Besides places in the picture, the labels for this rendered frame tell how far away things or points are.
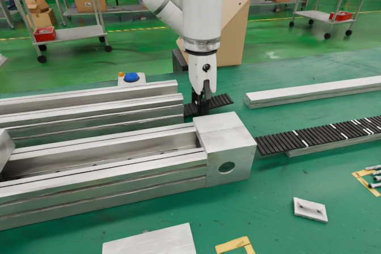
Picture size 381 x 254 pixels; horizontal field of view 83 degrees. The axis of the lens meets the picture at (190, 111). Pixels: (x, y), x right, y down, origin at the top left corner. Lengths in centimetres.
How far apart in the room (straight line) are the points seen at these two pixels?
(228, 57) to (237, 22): 13
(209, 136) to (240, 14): 56
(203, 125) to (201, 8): 23
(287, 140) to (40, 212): 47
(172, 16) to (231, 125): 56
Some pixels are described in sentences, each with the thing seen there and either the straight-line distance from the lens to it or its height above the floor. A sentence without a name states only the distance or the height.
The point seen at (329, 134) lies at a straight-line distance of 57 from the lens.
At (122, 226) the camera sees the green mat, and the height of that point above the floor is 78.
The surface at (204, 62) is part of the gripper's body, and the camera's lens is 49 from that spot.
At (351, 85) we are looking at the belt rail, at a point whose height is 81.
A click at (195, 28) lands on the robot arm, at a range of 47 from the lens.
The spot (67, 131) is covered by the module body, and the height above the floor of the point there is 81.
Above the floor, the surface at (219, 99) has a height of 81.
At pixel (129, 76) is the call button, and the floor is 85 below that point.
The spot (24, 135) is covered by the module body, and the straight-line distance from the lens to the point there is 59.
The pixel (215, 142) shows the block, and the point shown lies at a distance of 38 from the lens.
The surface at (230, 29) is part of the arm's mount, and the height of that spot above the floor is 92.
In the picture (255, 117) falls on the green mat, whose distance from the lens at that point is 62.
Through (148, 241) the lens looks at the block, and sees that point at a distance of 29.
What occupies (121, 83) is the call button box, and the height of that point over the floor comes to 84.
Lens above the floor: 114
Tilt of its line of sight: 36 degrees down
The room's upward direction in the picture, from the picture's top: straight up
